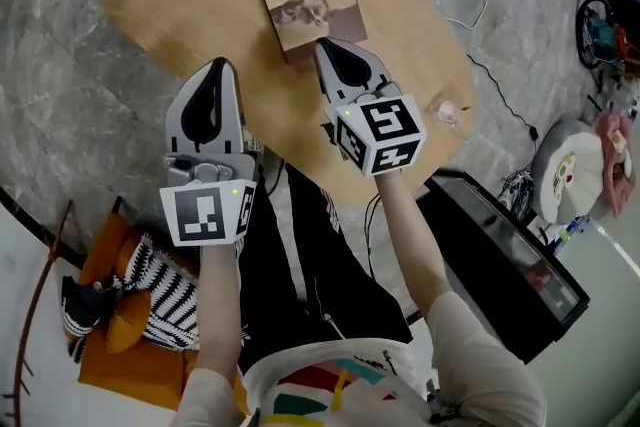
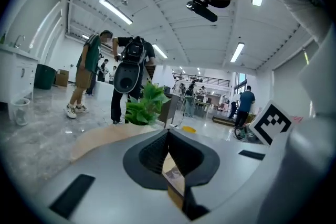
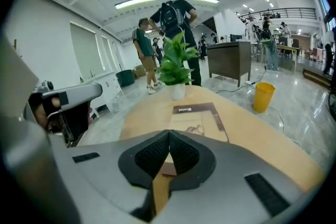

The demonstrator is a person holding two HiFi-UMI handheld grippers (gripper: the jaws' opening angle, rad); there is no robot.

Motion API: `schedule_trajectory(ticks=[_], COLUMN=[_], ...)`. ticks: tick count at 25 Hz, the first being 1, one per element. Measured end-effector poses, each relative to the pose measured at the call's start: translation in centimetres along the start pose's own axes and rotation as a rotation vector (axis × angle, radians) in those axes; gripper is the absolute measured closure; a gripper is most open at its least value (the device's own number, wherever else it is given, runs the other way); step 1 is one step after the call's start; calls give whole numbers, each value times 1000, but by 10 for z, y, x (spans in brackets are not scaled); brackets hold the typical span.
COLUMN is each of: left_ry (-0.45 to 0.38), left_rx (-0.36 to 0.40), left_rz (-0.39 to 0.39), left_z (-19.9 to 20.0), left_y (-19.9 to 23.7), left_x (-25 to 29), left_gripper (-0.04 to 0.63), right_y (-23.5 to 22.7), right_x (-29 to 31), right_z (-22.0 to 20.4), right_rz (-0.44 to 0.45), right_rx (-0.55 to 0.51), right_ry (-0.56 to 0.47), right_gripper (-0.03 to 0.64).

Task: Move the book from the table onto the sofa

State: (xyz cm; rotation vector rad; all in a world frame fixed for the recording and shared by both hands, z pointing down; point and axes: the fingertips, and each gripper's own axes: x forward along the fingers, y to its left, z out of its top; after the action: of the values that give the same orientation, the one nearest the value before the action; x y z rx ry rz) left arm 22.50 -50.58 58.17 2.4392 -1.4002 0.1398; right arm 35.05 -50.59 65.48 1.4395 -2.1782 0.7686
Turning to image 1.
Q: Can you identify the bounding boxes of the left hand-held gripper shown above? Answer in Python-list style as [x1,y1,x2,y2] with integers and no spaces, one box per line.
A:
[159,57,260,247]

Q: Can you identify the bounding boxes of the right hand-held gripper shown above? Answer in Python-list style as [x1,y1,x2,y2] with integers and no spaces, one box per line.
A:
[314,37,428,178]

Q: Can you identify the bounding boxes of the orange sofa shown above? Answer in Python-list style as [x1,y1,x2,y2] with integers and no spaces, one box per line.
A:
[76,212,251,416]

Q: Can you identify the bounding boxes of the person's right forearm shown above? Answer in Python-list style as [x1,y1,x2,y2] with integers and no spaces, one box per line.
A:
[374,172,454,317]

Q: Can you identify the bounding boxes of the person's left forearm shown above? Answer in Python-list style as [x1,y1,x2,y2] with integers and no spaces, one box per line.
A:
[196,242,242,387]

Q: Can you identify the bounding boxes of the clear glass cup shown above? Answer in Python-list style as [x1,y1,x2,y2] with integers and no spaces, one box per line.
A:
[436,98,460,128]

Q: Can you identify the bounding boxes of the black white striped blanket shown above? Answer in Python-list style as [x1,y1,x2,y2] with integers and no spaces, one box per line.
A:
[119,232,202,352]

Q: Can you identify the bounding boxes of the black shorts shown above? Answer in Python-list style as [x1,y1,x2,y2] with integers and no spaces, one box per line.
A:
[236,161,414,374]

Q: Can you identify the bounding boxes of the orange pillow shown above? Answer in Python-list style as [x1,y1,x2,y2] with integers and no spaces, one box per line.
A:
[104,289,152,355]

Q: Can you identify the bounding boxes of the black striped pillow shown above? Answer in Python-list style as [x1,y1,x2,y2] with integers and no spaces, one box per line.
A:
[61,275,121,339]

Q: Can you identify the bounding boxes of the grey white plush cushion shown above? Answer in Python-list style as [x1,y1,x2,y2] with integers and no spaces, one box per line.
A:
[530,118,605,225]

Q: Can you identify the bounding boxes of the brown wooden coat rack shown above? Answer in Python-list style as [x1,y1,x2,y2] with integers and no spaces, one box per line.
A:
[2,199,74,427]

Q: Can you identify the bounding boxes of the teal vacuum cleaner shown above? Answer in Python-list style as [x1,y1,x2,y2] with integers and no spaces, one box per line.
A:
[574,0,640,76]

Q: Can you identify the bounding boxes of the pink plush toy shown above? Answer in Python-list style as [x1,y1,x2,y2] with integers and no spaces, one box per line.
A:
[593,109,638,219]

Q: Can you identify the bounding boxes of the white printed t-shirt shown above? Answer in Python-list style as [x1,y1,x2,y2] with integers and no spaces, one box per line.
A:
[172,289,549,427]

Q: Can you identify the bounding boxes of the black power cable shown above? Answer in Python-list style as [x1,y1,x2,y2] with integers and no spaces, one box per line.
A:
[466,53,541,142]

